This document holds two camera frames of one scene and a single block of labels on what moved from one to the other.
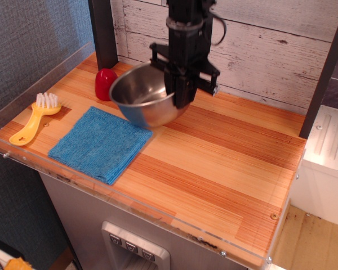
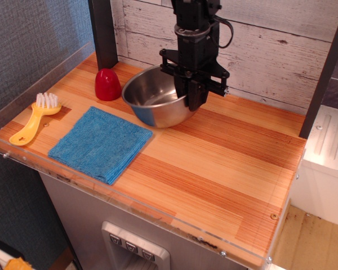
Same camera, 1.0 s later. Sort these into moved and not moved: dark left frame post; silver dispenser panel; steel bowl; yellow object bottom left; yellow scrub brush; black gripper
Moved: black gripper; steel bowl
Not moved: silver dispenser panel; yellow scrub brush; yellow object bottom left; dark left frame post
